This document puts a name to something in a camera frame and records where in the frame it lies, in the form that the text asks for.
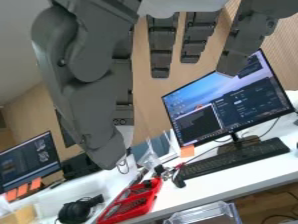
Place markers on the clear plastic stand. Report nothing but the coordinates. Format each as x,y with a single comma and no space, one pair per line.
154,150

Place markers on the orange sticky note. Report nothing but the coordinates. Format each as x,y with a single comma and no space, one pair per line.
186,151
11,195
23,190
34,184

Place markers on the large computer screen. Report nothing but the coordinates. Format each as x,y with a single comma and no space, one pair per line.
230,103

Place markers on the small black device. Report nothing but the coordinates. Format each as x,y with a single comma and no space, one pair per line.
178,181

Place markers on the black case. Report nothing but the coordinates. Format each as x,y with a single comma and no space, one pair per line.
80,166

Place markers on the red tray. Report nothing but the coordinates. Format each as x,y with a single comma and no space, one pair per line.
128,210
141,190

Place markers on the black keyboard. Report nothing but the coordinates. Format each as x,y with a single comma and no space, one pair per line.
234,158

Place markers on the white desk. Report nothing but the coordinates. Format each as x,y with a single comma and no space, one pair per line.
247,186

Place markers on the screen with orange notes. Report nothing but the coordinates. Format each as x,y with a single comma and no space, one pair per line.
26,163

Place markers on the clear box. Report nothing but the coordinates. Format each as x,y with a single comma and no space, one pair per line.
199,215

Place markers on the black headphones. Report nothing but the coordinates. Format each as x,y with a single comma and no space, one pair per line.
74,210

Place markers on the tan wooden box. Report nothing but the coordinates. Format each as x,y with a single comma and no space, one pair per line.
21,215

